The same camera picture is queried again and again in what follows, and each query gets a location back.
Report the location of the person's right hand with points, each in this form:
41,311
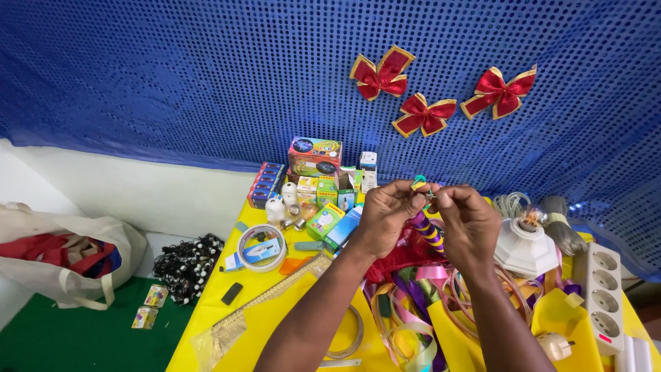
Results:
470,232

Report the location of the person's left hand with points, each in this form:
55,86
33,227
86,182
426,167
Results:
384,219

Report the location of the purple yellow striped stick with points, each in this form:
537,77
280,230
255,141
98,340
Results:
429,232

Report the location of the teal and yellow ribbon end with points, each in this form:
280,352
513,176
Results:
418,182

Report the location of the light blue bulb box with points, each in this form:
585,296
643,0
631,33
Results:
343,229

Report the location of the small green white box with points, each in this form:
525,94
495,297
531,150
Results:
346,200

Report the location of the red mesh fabric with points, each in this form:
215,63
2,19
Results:
397,261

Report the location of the tall white box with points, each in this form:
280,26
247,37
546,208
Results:
368,171

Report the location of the open brown cardboard box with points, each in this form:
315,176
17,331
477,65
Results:
344,180

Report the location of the white octagonal lamp holder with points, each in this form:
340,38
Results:
524,250

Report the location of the large green bulb box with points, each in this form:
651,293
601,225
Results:
324,222

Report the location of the yellow green bulb box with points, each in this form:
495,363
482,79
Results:
327,192
307,189

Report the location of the clear filament bulb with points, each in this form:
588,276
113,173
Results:
533,217

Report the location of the teal bar-shaped piece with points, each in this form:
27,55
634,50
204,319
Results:
309,246

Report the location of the small clear bulb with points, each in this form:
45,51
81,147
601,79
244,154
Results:
300,224
286,223
294,210

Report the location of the colourful disco light box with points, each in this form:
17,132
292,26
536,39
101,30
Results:
314,156

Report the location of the white lamp socket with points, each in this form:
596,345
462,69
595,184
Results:
274,210
289,192

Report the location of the orange paper piece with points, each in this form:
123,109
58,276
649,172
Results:
293,265

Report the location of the heap of coloured ribbons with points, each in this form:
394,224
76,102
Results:
413,320

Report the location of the red gold-edged bow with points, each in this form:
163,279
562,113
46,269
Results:
424,115
383,73
499,92

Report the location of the clear tape roll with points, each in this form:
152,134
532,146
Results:
356,330

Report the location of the stack of blue red boxes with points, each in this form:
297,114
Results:
266,183

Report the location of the blue white flat box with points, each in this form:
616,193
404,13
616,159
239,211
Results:
261,251

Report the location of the white electric plug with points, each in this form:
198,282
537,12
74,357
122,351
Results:
553,346

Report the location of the small teal square piece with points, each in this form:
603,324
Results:
241,227

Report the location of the large white tape roll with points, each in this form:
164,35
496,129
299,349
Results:
245,258

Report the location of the white power strip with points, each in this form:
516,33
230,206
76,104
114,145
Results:
601,294

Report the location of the flat metal strip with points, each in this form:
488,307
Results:
338,363

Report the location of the gold lace trim strip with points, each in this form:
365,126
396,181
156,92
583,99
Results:
258,305

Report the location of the yellow tablecloth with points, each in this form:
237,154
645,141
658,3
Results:
258,310

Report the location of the small black block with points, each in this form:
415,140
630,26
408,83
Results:
232,293

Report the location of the heap of black white beads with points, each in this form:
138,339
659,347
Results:
188,266

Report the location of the white plastic block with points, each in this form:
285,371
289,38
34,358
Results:
634,355

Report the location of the blue sequin backdrop cloth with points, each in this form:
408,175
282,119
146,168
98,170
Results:
206,77

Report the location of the small yellow printed box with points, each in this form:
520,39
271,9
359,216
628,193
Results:
144,318
156,295

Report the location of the green floor mat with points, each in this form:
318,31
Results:
93,336

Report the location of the white tote bag with cloths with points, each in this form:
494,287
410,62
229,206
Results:
57,258

